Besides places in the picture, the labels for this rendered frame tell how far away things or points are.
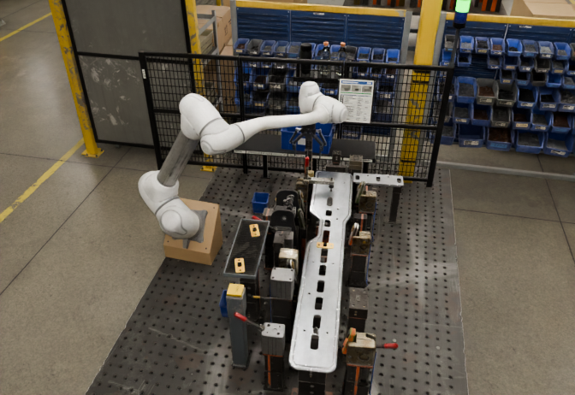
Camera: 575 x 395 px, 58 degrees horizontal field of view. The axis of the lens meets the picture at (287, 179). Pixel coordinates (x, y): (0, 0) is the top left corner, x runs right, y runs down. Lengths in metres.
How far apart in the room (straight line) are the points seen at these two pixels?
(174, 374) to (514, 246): 2.87
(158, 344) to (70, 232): 2.10
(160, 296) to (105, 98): 2.67
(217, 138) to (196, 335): 0.96
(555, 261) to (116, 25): 3.94
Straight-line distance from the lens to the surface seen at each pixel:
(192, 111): 2.37
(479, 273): 4.11
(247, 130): 2.38
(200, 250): 2.90
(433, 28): 3.16
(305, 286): 2.39
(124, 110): 5.06
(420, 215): 3.35
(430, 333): 2.69
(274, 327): 2.15
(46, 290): 4.11
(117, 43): 4.79
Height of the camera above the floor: 2.72
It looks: 35 degrees down
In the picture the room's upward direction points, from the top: straight up
